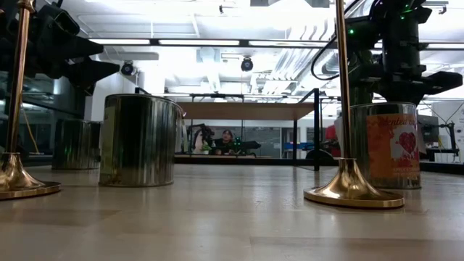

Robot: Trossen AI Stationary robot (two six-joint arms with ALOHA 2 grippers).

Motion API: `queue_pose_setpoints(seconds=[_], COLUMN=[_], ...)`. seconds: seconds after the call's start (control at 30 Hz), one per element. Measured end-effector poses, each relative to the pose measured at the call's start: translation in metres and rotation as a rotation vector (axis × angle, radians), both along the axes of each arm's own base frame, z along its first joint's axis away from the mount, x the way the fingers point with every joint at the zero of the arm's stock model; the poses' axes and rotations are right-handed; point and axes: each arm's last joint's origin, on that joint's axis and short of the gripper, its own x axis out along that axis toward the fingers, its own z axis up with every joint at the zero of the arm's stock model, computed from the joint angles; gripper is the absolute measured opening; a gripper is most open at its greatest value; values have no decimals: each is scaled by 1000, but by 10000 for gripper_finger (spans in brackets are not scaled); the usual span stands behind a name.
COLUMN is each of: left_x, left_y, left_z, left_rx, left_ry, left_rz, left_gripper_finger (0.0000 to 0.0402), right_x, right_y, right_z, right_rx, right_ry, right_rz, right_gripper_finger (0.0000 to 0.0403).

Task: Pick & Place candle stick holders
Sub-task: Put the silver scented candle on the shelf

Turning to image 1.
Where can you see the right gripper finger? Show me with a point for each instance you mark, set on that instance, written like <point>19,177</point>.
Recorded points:
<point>388,87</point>
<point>431,83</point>

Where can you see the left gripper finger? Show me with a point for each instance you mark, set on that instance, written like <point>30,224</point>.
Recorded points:
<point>76,47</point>
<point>90,72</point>

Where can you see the silver candle tin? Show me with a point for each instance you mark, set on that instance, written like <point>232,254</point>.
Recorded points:
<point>76,145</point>

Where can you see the green label candle tin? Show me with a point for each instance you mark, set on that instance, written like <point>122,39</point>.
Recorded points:
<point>139,141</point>

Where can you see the gold candlestick holder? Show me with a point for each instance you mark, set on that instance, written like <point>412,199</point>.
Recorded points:
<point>14,174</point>
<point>349,185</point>

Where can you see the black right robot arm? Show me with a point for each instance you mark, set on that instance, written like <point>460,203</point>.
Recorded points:
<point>395,11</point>

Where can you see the black background robot arm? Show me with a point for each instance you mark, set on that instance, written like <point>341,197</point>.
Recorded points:
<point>250,145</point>

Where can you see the black ceiling spotlight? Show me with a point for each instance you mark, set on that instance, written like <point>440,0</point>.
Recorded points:
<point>247,64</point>
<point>127,68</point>

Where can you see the black background monitor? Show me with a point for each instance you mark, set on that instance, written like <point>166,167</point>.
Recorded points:
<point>429,128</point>

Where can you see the ceiling light strip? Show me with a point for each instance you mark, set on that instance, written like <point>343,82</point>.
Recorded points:
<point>199,42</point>

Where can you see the wooden shelf riser black legs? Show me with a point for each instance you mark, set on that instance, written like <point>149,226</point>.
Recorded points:
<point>246,111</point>

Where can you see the person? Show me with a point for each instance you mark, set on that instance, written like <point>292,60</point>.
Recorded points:
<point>226,137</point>

